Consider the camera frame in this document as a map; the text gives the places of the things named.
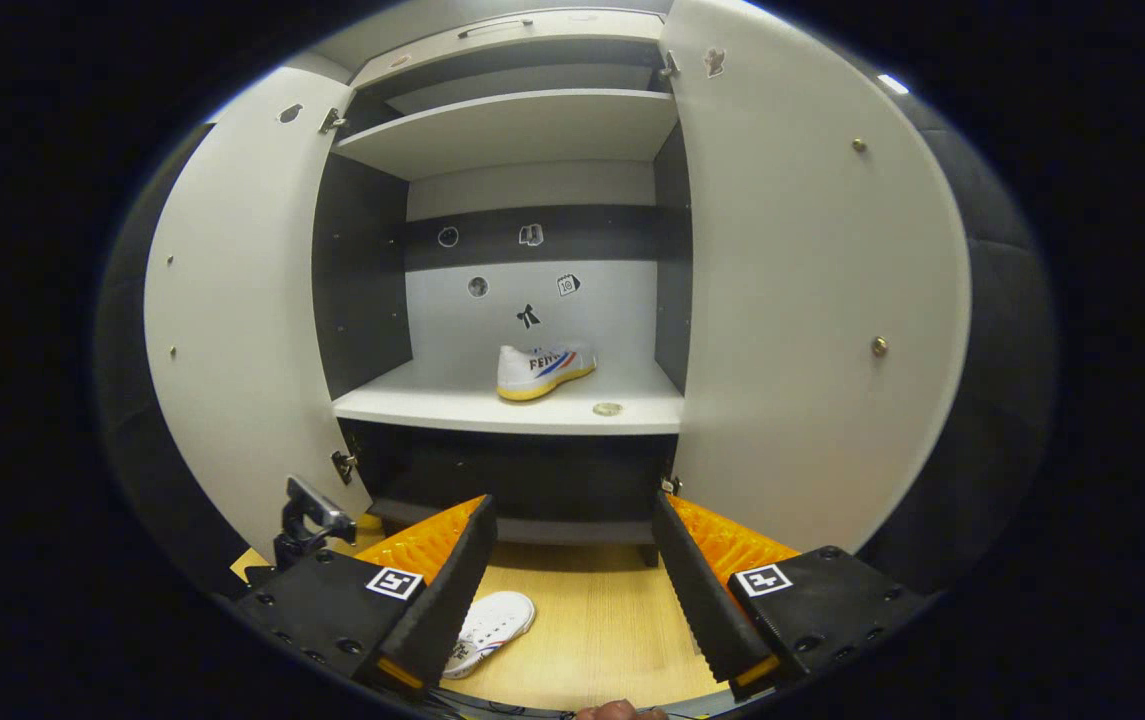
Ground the grey shoe cabinet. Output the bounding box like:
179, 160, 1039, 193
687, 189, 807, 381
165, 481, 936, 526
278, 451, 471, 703
312, 8, 693, 566

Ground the grey cabinet drawer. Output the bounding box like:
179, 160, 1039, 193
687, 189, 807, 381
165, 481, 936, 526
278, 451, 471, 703
350, 8, 668, 89

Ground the grey cabinet door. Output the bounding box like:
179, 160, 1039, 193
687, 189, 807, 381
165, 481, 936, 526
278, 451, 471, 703
144, 65, 373, 561
657, 0, 973, 556

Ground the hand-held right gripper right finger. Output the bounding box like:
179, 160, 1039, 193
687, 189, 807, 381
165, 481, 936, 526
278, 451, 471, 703
650, 490, 933, 701

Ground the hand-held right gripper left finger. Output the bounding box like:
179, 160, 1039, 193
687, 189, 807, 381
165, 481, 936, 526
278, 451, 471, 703
232, 495, 498, 696

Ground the white canvas shoe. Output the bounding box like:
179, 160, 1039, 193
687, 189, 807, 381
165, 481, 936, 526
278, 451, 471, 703
442, 591, 537, 681
496, 342, 598, 403

